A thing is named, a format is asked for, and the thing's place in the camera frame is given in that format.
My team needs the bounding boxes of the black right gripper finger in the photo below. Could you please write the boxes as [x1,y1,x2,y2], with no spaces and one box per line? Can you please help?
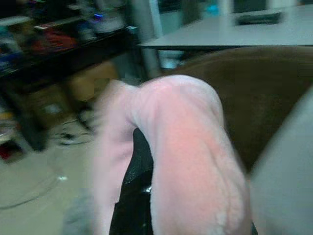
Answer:
[109,127,155,235]

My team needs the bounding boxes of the pink fluffy pillow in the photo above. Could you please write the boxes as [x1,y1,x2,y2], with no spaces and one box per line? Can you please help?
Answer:
[94,74,253,235]

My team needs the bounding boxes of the white pillow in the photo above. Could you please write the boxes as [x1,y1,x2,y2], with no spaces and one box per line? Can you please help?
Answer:
[248,84,313,235]

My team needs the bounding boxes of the brown round sofa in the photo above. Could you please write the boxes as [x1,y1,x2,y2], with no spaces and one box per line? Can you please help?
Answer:
[158,46,313,175]

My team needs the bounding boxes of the brown cardboard box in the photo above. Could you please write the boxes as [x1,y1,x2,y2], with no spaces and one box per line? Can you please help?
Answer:
[65,61,118,101]

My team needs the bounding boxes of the dark tv cabinet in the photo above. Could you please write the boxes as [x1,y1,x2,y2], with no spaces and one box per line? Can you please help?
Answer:
[0,23,140,152]

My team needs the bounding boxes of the white table with black legs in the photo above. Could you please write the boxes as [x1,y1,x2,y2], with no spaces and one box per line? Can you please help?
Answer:
[136,4,313,52]

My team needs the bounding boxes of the black flat object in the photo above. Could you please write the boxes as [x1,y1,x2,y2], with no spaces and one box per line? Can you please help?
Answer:
[235,11,282,26]

